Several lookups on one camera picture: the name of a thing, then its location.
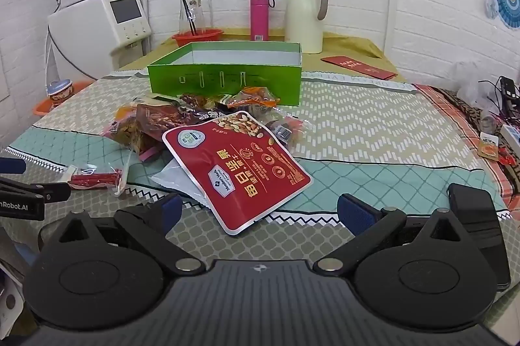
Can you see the clear plastic bag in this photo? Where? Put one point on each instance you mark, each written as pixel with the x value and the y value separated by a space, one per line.
pixel 471 81

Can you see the chevron patterned tablecloth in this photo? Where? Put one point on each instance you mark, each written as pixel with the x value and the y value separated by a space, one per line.
pixel 365 126

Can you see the glass carafe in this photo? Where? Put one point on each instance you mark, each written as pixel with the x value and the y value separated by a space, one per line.
pixel 196 12

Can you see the small orange sachet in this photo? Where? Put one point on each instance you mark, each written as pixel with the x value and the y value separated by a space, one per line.
pixel 487 146

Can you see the orange-print clear snack packet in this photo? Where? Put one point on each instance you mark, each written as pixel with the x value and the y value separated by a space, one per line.
pixel 252 98

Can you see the pile of snack packets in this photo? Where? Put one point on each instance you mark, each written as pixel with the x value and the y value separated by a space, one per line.
pixel 193 101

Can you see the glossy brown snack packet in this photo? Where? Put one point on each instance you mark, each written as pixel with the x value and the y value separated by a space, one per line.
pixel 162 120

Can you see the white power strip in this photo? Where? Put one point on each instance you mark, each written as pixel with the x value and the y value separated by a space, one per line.
pixel 512 134

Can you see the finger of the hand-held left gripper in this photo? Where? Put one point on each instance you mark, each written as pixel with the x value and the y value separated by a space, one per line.
pixel 12 166
pixel 48 192

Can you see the cream thermal jug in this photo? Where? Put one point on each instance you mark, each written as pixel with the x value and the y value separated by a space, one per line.
pixel 302 21

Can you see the red sausage stick packet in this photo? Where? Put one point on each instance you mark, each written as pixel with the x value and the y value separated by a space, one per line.
pixel 93 180

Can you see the black straw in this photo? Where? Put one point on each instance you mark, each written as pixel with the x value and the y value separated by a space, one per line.
pixel 191 17
pixel 187 10

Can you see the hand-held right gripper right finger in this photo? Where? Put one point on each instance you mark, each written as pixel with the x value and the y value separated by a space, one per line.
pixel 357 212

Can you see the green cardboard box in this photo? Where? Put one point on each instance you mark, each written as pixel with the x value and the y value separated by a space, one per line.
pixel 227 86

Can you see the pink-edged clear snack packet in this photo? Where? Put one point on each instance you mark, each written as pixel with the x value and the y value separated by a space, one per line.
pixel 130 134

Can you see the orange plaid cloth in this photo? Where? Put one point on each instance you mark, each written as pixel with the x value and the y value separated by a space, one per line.
pixel 455 118

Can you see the large red nut packet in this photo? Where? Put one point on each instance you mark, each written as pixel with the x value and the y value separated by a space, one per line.
pixel 243 175

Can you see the plain white packet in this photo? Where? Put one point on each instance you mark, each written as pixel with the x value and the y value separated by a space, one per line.
pixel 174 175

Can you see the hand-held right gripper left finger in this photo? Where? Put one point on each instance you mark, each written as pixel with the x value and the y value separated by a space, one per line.
pixel 172 205

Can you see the small blue mandala wall sticker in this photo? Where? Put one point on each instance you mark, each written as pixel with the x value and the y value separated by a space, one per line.
pixel 492 6

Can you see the pink thermos bottle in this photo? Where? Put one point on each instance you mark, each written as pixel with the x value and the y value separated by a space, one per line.
pixel 260 16

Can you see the red plastic basket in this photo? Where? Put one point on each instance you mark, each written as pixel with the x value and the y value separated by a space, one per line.
pixel 207 37

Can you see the printed paper cup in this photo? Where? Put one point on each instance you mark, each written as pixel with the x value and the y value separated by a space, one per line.
pixel 61 94

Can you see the orange plastic basin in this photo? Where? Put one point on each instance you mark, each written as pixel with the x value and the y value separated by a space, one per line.
pixel 40 108

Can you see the black phone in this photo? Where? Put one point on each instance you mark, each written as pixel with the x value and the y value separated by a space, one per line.
pixel 475 207

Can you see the red envelope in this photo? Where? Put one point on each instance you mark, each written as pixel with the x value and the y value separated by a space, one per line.
pixel 357 66

